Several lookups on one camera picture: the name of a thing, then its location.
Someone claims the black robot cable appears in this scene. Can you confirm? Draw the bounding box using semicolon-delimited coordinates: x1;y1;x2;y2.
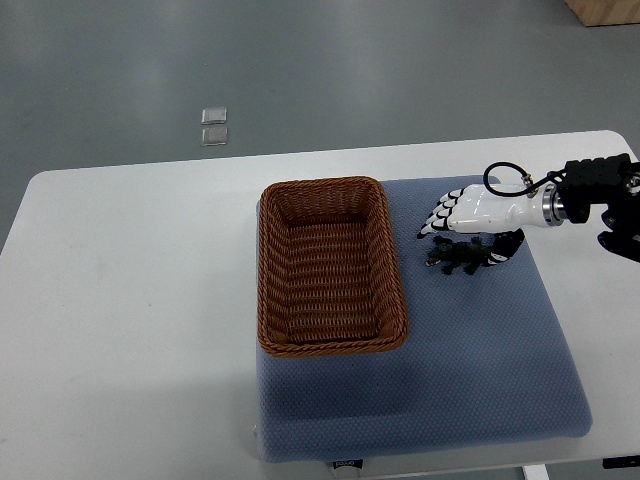
482;161;569;199

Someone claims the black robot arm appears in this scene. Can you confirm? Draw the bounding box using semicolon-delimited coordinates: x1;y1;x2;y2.
557;153;639;262

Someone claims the dark crocodile toy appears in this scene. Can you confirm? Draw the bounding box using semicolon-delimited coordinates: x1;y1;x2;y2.
425;235;490;275

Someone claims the brown wicker basket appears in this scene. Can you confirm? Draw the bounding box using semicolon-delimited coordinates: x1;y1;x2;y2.
257;176;409;358

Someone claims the upper metal floor plate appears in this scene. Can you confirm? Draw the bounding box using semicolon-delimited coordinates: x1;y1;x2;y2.
201;107;228;125

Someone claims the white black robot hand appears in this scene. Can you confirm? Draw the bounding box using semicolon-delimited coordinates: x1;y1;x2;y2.
417;184;564;272

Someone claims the black table control panel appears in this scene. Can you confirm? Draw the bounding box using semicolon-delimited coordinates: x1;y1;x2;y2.
602;455;640;470

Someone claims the blue foam cushion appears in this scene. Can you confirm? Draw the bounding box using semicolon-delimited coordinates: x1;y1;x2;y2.
257;177;592;462

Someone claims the wooden box corner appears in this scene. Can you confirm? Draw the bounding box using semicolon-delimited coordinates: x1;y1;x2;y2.
565;0;639;27

